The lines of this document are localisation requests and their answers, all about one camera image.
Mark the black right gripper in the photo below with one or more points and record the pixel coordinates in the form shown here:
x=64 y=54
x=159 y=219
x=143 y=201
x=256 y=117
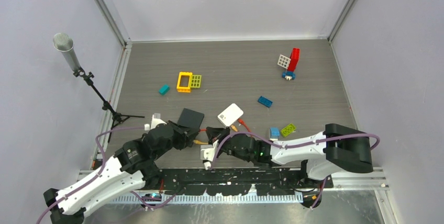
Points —
x=217 y=133

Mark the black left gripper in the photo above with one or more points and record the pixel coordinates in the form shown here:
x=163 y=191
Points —
x=186 y=135

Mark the black network switch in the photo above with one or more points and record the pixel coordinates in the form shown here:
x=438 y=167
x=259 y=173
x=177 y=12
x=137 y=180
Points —
x=190 y=118

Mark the white square switch box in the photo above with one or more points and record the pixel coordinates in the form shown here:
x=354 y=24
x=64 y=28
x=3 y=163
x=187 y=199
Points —
x=230 y=115

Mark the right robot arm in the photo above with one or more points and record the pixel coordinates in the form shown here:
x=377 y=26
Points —
x=337 y=148

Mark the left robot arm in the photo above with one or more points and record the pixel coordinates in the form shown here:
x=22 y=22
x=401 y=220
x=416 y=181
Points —
x=130 y=168

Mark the teal toy block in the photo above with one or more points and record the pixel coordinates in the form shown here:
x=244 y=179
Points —
x=164 y=89

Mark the lime green lattice piece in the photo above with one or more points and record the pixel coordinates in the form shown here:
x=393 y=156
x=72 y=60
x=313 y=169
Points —
x=196 y=81

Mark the blue flat toy brick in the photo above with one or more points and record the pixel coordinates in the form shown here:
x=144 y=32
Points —
x=265 y=101

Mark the light blue white brick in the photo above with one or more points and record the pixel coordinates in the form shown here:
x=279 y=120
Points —
x=274 y=133

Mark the lime green flat brick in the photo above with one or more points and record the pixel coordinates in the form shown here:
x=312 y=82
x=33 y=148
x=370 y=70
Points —
x=287 y=130

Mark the black microphone stand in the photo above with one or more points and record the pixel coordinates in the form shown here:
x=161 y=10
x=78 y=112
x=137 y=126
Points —
x=117 y=118

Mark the blue toy brick base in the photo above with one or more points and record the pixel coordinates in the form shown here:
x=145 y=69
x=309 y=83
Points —
x=288 y=75

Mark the white toy lattice piece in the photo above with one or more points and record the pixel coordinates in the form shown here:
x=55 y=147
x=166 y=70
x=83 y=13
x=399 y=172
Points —
x=283 y=61

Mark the red toy brick tower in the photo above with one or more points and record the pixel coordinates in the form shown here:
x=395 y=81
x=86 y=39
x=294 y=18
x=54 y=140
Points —
x=294 y=58

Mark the silver microphone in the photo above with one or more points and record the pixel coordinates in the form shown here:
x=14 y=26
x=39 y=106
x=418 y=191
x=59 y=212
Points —
x=64 y=44

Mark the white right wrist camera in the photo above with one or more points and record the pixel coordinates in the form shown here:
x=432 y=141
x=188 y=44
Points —
x=207 y=154

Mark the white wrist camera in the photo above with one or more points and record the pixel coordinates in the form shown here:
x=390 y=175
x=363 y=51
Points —
x=207 y=154
x=155 y=122

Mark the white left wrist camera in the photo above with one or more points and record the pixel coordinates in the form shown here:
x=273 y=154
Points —
x=155 y=122

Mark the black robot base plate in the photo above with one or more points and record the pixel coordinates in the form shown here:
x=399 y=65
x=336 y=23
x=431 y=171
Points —
x=232 y=182

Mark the yellow toy window frame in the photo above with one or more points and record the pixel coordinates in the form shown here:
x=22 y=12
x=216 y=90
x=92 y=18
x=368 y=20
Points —
x=184 y=82

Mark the white perforated cable tray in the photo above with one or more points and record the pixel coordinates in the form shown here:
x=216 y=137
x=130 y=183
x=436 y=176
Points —
x=250 y=198

